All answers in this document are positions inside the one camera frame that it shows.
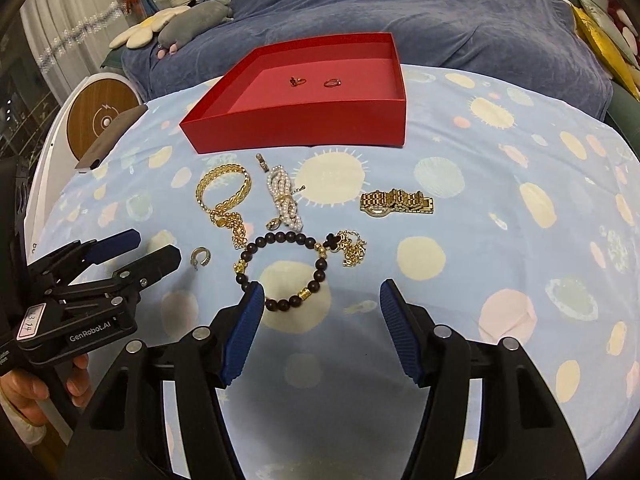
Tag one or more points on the white curtain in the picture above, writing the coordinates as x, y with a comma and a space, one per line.
65, 20

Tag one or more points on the gold cushion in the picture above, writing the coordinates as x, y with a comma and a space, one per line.
605, 45

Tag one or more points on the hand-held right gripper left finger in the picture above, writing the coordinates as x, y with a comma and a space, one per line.
244, 332

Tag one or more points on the light blue spotted tablecloth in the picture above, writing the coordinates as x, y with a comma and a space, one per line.
450, 160

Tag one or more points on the grey plush toy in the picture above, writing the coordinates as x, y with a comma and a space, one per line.
195, 20

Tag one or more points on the red and white cushion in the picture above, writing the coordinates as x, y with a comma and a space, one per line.
625, 25

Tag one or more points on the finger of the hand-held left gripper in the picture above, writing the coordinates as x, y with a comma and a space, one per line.
152, 261
116, 243

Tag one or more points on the blue blanket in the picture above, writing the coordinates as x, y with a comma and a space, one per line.
450, 10

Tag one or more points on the cream flower plush toy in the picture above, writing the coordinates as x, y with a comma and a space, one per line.
145, 27

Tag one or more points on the small gold ear cuff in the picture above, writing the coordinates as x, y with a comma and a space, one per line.
194, 259

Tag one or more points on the red cardboard box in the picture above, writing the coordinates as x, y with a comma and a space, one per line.
300, 125

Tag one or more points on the gold wristwatch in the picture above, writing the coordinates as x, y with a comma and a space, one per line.
400, 202

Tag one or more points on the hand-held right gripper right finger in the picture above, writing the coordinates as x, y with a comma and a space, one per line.
400, 332

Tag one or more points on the person's left hand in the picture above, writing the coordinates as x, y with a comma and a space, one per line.
27, 392

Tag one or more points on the grey flat case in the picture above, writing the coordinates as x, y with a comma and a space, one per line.
115, 132

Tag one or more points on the small gold pendant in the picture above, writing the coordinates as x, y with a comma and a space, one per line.
261, 161

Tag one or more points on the white device with wooden disc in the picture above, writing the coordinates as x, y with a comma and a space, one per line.
95, 110

